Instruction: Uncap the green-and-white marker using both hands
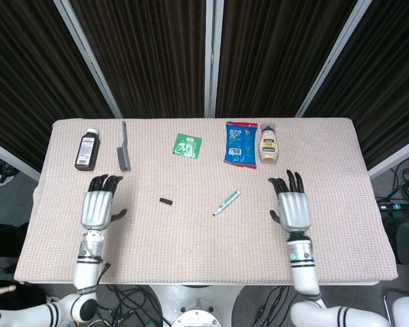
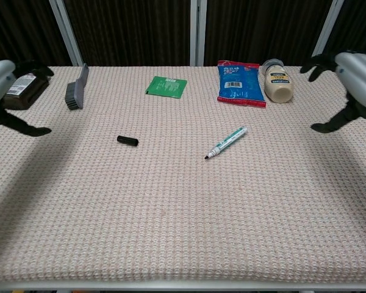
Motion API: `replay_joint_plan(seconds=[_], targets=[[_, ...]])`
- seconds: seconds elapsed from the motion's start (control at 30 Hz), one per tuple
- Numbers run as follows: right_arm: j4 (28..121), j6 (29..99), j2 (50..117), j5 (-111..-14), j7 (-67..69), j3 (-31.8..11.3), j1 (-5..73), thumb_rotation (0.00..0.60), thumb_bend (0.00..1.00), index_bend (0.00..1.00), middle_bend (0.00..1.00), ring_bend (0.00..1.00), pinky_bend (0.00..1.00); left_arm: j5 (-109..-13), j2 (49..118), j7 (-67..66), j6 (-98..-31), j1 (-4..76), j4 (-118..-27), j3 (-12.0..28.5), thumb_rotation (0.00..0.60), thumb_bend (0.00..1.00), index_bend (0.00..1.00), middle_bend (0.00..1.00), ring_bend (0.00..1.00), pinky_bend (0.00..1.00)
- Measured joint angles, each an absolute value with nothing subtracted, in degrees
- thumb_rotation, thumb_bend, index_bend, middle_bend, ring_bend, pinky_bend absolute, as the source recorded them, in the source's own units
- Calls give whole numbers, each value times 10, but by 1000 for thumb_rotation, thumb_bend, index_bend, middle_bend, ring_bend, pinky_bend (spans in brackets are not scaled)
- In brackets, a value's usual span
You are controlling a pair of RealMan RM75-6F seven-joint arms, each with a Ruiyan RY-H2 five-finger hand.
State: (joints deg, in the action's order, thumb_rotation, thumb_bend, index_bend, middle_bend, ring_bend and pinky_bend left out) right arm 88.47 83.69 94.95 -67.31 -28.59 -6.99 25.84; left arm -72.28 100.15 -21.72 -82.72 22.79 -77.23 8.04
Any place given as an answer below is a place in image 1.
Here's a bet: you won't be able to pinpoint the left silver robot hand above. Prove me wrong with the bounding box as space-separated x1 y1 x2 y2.
80 174 127 231

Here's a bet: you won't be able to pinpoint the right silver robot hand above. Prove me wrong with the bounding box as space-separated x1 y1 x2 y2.
268 169 312 233

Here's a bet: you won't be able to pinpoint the green white marker pen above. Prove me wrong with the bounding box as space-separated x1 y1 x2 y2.
211 189 242 217

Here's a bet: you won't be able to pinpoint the grey cleaning brush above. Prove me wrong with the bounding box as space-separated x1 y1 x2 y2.
117 121 132 172

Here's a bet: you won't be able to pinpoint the brown medicine bottle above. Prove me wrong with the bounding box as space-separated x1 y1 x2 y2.
74 128 101 172

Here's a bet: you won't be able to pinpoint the cream mayonnaise squeeze bottle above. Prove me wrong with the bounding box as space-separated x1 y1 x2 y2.
258 123 281 165

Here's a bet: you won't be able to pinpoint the blue snack bag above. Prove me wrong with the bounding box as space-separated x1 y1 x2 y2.
224 121 260 170

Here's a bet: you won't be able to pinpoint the black bag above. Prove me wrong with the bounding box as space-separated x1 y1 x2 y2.
0 221 48 313

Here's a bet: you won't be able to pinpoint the beige woven tablecloth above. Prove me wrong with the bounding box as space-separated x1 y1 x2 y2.
13 117 398 285

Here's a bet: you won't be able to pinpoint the black power strip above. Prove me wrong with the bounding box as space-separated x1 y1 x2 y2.
376 200 409 213

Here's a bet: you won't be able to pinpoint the green foil sachet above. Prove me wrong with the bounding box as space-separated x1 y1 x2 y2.
172 133 204 159

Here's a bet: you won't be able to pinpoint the wooden stick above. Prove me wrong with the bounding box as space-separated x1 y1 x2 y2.
0 285 18 300

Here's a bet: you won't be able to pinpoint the dark brown pleated curtain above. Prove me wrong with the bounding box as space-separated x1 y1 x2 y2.
304 0 409 170
70 0 212 119
215 0 358 119
0 0 115 172

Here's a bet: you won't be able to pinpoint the silver aluminium frame rail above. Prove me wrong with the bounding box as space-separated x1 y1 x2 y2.
0 136 42 182
367 134 409 181

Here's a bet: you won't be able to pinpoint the black cables under table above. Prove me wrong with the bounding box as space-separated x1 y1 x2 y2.
97 284 172 327

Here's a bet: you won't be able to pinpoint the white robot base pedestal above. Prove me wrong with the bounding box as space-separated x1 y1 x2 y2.
146 283 248 327

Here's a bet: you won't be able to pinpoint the silver aluminium frame post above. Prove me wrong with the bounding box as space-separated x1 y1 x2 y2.
294 0 375 119
204 0 225 119
52 0 124 119

